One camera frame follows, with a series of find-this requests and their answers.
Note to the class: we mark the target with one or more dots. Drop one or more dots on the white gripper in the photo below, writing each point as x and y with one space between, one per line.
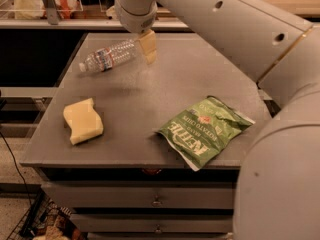
136 20

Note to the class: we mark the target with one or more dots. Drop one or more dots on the clear plastic water bottle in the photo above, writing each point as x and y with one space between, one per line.
107 58

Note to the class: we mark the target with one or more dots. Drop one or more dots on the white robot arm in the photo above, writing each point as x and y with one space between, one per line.
278 190

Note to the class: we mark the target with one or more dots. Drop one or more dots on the white plastic bag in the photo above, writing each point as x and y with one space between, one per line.
35 9

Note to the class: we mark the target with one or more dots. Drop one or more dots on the grey drawer cabinet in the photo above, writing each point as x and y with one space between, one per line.
128 183

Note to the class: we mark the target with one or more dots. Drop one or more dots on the yellow sponge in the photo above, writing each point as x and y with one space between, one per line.
83 120

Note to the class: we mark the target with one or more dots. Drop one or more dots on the green Kettle chips bag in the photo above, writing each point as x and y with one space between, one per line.
202 131

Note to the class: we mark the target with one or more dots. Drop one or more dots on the metal shelf rail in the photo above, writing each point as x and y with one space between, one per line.
89 18

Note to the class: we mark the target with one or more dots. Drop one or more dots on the black wire basket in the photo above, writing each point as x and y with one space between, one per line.
45 220

